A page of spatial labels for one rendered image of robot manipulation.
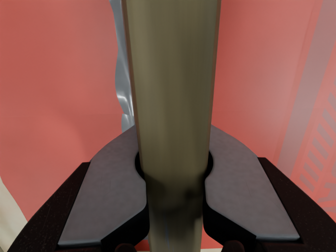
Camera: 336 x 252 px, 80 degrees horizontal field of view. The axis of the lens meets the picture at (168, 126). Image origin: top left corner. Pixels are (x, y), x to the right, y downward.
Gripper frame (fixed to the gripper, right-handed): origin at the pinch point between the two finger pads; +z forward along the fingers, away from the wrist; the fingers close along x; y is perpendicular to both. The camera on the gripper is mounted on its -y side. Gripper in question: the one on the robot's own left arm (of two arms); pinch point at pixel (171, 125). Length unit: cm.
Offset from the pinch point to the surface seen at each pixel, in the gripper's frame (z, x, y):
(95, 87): 5.0, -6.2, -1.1
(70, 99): 5.0, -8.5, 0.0
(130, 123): 4.6, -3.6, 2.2
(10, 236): 4.4, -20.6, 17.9
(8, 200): 4.6, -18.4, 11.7
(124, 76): 4.9, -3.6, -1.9
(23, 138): 4.9, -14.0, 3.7
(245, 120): 4.9, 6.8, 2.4
